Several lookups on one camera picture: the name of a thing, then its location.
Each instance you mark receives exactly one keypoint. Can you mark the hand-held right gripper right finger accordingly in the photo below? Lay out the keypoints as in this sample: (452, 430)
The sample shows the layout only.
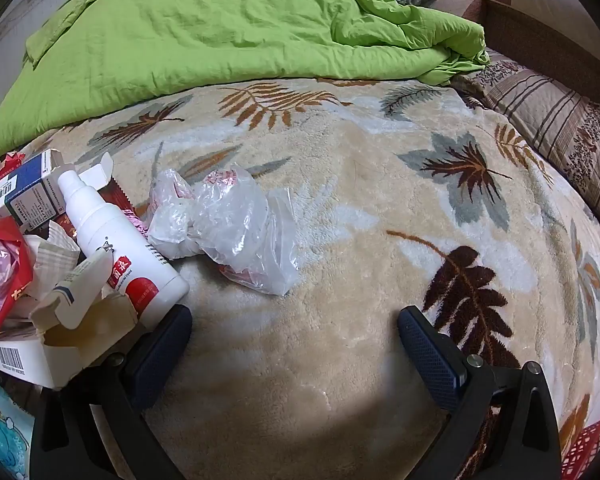
(432, 360)

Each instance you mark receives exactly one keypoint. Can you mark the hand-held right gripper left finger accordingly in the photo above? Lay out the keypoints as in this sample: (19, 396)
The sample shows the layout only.
(155, 360)

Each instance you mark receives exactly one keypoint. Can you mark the white spray bottle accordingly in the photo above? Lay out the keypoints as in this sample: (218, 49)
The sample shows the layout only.
(115, 245)

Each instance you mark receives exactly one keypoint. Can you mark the white barcode carton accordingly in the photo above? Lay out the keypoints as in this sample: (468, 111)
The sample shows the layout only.
(30, 360)

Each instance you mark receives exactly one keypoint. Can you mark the clear plastic bag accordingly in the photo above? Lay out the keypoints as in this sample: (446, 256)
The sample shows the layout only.
(230, 230)

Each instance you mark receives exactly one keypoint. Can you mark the dark red snack packet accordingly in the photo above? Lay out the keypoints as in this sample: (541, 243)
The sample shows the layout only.
(116, 197)

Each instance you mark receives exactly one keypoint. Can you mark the red plastic basket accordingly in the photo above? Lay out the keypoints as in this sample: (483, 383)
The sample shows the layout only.
(595, 440)

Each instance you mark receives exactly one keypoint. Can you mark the small white teal-striped box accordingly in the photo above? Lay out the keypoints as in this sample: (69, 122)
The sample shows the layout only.
(75, 285)

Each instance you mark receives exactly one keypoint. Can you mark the leaf print beige blanket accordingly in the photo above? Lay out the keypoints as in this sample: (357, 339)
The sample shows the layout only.
(355, 260)

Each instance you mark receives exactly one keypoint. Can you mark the pink foil wrapper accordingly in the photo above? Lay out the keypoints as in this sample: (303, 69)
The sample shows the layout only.
(137, 221)

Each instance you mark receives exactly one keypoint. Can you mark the crumpled white paper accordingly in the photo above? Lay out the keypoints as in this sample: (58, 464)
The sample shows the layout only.
(50, 260)

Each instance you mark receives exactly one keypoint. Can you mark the blue cartoon packet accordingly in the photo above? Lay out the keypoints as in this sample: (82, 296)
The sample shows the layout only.
(0, 430)

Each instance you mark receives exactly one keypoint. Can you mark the blue and white box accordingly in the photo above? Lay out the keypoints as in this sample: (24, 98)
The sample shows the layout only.
(30, 180)

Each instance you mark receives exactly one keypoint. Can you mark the brown striped pillow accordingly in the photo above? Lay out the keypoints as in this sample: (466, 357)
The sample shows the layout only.
(555, 110)

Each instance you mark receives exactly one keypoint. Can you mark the green quilt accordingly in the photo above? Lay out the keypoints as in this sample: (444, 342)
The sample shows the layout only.
(205, 25)

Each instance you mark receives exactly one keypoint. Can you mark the brown beige bolster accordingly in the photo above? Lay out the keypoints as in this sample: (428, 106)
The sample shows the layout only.
(530, 15)

